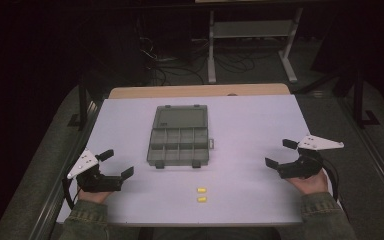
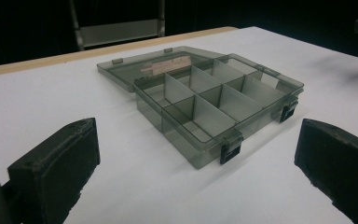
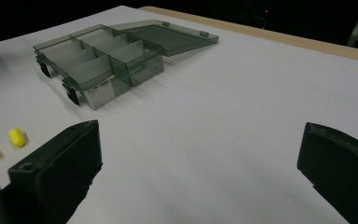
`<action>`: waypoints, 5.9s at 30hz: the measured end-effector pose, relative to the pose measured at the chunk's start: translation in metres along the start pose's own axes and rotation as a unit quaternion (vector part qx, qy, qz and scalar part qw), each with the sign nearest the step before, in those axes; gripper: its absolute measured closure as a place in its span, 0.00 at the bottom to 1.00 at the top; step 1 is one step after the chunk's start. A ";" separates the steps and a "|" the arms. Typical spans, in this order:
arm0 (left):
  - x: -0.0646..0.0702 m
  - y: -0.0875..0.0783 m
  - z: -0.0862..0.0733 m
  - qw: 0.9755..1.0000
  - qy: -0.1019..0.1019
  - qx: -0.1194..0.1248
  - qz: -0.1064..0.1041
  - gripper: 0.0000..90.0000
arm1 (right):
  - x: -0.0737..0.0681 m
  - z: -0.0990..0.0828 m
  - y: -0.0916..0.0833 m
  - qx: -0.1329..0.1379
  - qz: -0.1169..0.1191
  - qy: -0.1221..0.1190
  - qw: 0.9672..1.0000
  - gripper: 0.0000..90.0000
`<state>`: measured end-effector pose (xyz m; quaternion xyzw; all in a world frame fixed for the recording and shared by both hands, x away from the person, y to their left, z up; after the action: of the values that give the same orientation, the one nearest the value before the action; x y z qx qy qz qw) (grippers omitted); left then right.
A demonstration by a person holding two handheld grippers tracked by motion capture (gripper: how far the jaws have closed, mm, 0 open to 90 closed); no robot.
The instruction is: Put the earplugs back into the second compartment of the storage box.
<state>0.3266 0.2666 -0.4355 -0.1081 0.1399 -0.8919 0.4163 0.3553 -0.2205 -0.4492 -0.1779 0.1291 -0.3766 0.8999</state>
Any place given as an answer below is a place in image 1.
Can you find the person's left hand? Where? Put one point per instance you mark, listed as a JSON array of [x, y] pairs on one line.
[[94, 197]]

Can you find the person's right hand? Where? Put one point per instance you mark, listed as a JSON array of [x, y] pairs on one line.
[[311, 185]]

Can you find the grey plastic compartment box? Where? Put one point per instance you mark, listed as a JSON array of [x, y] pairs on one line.
[[180, 133]]

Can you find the white metal desk frame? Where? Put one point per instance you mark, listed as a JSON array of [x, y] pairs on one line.
[[253, 29]]

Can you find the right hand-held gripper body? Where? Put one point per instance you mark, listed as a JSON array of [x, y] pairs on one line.
[[305, 165]]

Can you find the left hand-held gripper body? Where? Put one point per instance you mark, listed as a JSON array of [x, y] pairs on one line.
[[84, 165]]

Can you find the black metal stand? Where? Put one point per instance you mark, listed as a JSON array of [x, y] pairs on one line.
[[360, 103]]

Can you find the small yellow earplug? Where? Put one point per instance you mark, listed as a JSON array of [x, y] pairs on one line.
[[201, 190], [201, 199]]

